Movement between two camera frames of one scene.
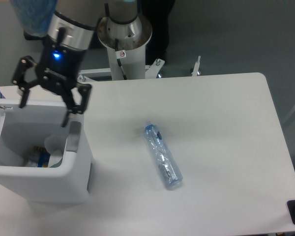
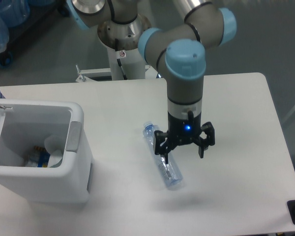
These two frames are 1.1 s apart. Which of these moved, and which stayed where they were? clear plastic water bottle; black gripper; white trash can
Moved: black gripper
Stayed: clear plastic water bottle; white trash can
